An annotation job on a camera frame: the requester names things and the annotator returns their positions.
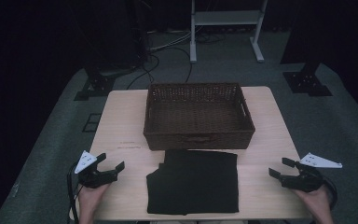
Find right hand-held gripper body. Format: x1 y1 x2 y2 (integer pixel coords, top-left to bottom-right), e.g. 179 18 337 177
280 152 343 193

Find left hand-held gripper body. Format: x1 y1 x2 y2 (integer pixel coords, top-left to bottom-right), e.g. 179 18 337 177
74 150 119 189

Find person's left hand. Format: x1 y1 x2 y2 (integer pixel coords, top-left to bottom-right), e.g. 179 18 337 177
77 182 111 217

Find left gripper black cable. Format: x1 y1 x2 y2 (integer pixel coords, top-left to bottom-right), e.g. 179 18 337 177
66 161 82 224

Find white metal stand frame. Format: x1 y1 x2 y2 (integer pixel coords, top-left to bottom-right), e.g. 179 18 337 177
189 0 269 64

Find black floor cable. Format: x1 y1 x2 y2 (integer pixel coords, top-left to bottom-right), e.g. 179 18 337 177
126 46 194 91

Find person's right hand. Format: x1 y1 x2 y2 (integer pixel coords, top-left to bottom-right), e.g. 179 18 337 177
293 185 332 217

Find black cloth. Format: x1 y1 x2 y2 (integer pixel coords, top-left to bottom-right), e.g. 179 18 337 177
145 149 241 216

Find brown wicker basket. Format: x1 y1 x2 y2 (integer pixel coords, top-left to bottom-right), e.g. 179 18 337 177
143 82 256 152

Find black stand with square base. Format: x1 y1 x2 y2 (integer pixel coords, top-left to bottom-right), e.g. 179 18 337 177
282 60 334 97

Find white floor cables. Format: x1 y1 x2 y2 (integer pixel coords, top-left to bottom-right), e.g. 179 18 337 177
148 29 194 53

